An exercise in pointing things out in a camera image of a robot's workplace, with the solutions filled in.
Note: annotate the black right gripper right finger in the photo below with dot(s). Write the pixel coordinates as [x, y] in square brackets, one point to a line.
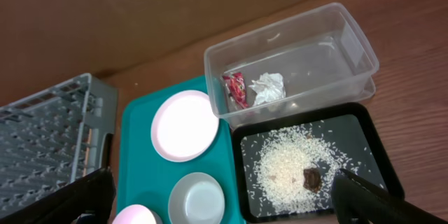
[356, 200]

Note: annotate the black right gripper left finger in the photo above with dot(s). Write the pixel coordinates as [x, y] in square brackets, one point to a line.
[92, 195]

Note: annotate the small pink saucer plate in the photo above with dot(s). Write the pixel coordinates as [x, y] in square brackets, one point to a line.
[137, 214]

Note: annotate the brown food scrap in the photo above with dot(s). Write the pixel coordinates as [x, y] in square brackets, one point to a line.
[312, 179]

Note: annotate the wooden chopstick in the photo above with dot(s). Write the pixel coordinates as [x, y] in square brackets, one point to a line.
[87, 144]

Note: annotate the white rice grains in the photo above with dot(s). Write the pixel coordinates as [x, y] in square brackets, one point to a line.
[280, 169]

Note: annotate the grey-green ceramic bowl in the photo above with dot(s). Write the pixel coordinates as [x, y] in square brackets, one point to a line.
[197, 198]

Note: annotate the large white round plate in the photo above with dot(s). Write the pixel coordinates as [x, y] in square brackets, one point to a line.
[184, 126]

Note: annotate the white napkin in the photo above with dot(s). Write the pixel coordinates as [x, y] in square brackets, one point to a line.
[268, 88]

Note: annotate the red snack wrapper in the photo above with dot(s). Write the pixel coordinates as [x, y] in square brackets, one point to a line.
[236, 89]

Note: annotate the clear plastic waste bin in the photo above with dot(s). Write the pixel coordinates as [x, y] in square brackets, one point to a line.
[322, 54]

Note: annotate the grey plastic dish rack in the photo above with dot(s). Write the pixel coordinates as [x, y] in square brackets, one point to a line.
[42, 139]

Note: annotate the black rectangular tray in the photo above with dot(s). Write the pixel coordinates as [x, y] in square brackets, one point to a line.
[352, 137]

